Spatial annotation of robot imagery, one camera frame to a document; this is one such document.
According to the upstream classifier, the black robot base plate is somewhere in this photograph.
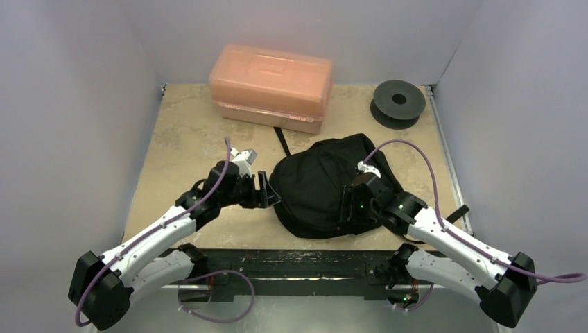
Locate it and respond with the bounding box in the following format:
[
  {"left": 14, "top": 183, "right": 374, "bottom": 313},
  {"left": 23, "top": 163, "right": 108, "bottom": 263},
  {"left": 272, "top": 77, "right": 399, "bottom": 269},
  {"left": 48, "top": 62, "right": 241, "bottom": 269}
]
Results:
[{"left": 160, "top": 247, "right": 435, "bottom": 305}]

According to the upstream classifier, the dark grey filament spool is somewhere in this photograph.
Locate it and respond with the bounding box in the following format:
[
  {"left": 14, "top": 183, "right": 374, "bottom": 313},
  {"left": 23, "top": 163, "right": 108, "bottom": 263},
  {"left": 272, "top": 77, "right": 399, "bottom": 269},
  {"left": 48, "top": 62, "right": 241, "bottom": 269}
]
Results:
[{"left": 370, "top": 80, "right": 426, "bottom": 130}]

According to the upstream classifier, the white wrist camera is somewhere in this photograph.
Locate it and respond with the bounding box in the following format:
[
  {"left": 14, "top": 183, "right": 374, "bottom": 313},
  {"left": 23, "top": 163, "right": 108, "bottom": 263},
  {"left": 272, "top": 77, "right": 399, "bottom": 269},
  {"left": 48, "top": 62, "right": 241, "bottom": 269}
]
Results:
[
  {"left": 357, "top": 160, "right": 381, "bottom": 178},
  {"left": 230, "top": 148, "right": 257, "bottom": 176}
]

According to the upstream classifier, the translucent orange plastic storage box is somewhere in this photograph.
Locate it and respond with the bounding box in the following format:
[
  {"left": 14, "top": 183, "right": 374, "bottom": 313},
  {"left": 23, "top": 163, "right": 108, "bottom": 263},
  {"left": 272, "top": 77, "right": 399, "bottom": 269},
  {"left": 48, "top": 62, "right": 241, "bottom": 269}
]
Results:
[{"left": 209, "top": 44, "right": 333, "bottom": 134}]

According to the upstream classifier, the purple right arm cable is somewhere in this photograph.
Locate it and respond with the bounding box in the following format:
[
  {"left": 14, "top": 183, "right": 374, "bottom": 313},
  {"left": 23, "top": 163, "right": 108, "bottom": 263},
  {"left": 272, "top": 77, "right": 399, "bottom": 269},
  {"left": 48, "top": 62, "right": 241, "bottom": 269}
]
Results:
[{"left": 363, "top": 139, "right": 587, "bottom": 285}]

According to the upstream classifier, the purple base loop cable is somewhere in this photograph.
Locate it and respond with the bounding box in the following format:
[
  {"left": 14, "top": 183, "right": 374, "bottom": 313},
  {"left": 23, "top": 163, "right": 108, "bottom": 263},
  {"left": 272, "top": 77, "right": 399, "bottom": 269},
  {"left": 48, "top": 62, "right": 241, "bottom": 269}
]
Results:
[{"left": 177, "top": 269, "right": 256, "bottom": 324}]

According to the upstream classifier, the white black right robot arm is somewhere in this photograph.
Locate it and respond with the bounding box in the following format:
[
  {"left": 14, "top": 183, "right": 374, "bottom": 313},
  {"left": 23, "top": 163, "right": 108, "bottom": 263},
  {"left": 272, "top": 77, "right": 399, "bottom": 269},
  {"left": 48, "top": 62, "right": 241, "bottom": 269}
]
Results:
[{"left": 341, "top": 173, "right": 538, "bottom": 328}]

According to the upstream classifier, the aluminium table edge rail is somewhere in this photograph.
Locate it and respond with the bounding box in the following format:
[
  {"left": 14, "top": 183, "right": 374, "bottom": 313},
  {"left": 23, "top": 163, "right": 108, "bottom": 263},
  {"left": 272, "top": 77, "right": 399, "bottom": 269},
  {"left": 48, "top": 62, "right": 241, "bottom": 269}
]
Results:
[{"left": 423, "top": 85, "right": 466, "bottom": 208}]

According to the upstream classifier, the aluminium front frame rail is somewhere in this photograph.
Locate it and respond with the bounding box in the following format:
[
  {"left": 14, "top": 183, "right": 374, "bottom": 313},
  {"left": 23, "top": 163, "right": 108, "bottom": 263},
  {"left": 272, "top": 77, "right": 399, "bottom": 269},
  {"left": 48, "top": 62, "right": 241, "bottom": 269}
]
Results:
[{"left": 156, "top": 282, "right": 460, "bottom": 291}]

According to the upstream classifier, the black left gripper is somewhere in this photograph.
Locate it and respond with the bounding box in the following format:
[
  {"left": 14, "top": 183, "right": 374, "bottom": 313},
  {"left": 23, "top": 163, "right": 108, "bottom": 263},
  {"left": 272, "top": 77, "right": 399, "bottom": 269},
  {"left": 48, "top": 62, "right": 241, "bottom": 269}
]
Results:
[{"left": 218, "top": 170, "right": 279, "bottom": 208}]

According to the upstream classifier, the black fabric student bag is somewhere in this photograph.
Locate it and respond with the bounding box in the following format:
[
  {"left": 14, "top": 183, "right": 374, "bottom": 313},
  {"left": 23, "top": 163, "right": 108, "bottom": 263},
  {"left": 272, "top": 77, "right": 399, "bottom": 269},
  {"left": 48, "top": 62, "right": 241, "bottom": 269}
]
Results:
[{"left": 269, "top": 133, "right": 428, "bottom": 239}]

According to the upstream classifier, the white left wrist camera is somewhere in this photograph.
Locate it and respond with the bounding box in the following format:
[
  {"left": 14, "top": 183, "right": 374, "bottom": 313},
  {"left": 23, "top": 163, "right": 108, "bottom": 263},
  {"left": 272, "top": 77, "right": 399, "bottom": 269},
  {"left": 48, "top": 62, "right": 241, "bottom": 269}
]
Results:
[{"left": 230, "top": 148, "right": 257, "bottom": 176}]

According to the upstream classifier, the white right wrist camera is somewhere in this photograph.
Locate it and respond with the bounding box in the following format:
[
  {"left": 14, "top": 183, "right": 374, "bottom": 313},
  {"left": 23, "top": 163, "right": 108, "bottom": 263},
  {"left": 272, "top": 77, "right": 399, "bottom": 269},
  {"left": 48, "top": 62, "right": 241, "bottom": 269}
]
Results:
[{"left": 357, "top": 160, "right": 381, "bottom": 178}]

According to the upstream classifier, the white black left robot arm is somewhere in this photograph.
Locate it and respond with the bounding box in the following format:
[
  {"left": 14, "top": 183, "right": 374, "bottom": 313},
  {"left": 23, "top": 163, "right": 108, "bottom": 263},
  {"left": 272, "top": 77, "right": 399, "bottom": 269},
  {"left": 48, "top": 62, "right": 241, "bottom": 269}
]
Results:
[{"left": 67, "top": 160, "right": 282, "bottom": 330}]

